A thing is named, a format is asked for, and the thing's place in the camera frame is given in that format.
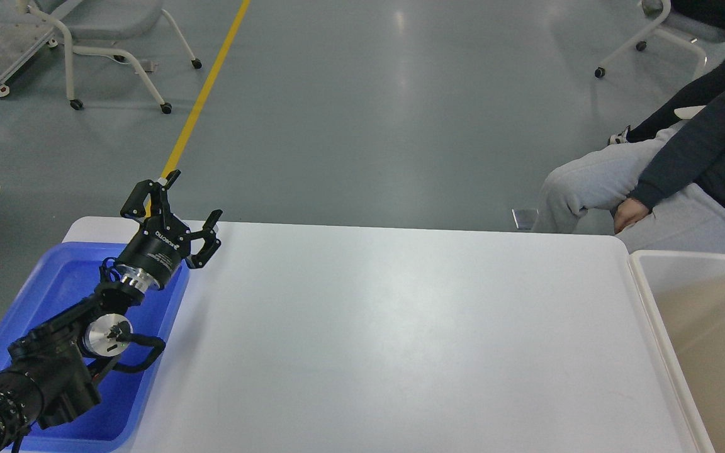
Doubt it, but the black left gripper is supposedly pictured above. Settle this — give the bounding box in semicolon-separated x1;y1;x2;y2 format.
115;169;223;291

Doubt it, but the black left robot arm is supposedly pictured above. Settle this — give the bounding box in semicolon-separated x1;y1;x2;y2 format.
0;169;222;452

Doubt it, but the seated person's hand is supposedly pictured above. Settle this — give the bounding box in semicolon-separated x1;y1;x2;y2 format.
613;197;652;235

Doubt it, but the blue plastic bin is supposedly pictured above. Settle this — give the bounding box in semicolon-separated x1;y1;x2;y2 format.
0;243;198;452

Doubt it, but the white chair on castors left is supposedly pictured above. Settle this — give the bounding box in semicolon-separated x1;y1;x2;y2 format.
16;1;202;115

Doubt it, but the white chair on castors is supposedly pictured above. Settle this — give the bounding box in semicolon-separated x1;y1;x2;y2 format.
16;1;202;115
593;1;725;81

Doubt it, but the metal floor plate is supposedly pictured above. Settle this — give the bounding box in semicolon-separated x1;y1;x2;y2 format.
511;209;538;230

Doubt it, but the seated person in grey trousers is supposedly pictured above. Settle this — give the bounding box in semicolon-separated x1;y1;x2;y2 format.
532;91;725;254

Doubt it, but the white chair on castors right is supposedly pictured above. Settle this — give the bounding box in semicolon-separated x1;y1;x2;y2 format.
593;1;725;81

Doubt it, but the white plastic bin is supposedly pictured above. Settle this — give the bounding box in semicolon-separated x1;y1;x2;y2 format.
629;250;725;452

